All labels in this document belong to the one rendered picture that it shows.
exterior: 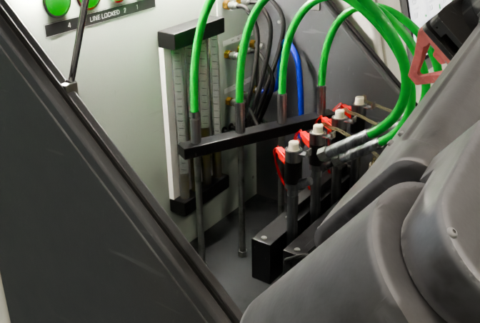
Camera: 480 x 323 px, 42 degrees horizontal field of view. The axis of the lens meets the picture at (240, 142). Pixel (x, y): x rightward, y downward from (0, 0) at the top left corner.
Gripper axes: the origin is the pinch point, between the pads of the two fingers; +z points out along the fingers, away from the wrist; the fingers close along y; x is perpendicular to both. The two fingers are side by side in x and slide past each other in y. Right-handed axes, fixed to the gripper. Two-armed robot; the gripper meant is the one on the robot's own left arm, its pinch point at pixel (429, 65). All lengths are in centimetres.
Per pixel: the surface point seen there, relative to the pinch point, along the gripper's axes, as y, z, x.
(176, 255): 28.1, 21.2, -1.8
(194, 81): -1.2, 41.7, -23.2
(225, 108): -15, 62, -20
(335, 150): -4.1, 28.0, 0.7
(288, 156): -1.7, 35.2, -3.2
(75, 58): 23.8, 17.9, -27.1
